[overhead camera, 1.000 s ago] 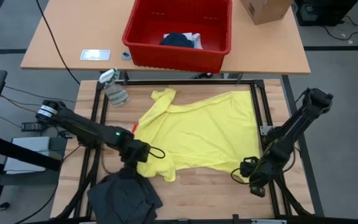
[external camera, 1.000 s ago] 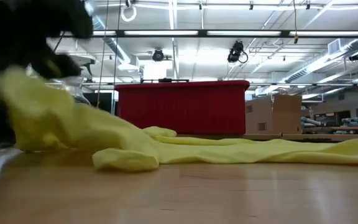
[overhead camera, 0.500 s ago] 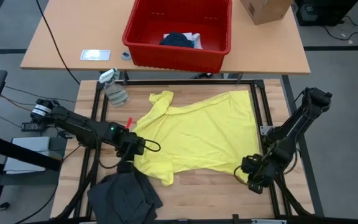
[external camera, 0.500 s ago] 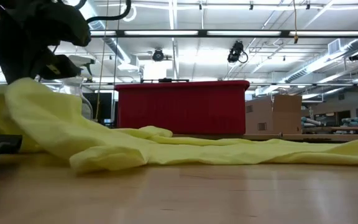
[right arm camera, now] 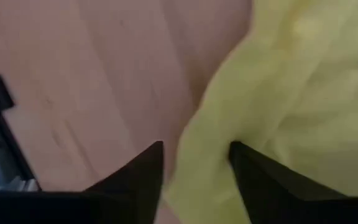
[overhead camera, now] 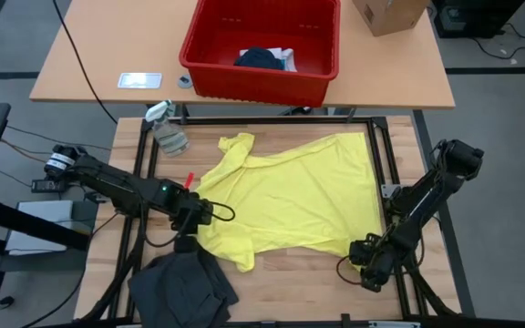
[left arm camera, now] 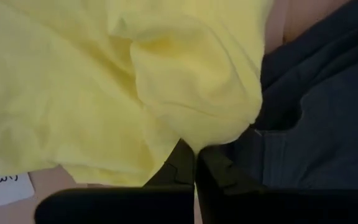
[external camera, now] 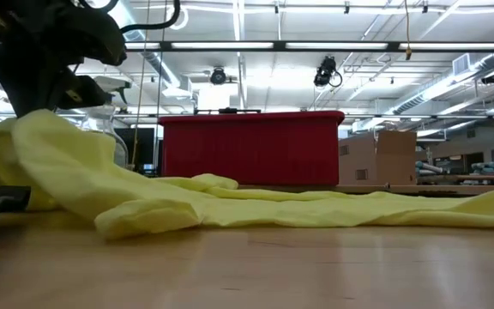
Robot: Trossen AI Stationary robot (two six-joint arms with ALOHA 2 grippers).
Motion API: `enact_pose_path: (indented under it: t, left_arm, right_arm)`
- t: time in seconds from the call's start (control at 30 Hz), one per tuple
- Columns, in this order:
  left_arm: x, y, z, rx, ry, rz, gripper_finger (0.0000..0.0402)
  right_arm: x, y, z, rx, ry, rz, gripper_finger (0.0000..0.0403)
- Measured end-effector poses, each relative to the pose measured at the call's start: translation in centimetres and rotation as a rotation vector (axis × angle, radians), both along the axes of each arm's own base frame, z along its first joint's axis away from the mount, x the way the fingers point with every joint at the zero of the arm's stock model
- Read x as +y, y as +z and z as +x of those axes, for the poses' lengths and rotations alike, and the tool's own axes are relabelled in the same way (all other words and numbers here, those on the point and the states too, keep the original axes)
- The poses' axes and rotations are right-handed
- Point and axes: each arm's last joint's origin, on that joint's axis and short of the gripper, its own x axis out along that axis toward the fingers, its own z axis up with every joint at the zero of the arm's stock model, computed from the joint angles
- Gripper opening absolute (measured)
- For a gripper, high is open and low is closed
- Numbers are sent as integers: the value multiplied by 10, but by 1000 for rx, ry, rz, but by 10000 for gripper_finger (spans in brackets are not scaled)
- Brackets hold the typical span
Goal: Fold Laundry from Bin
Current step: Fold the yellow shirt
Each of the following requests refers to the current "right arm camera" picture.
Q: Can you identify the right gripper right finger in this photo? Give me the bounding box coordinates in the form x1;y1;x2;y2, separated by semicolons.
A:
227;140;347;224

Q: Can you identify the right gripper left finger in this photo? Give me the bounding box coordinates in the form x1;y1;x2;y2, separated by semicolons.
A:
82;140;165;224

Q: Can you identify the yellow t-shirt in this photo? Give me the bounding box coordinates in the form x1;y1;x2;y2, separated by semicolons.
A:
162;0;358;224

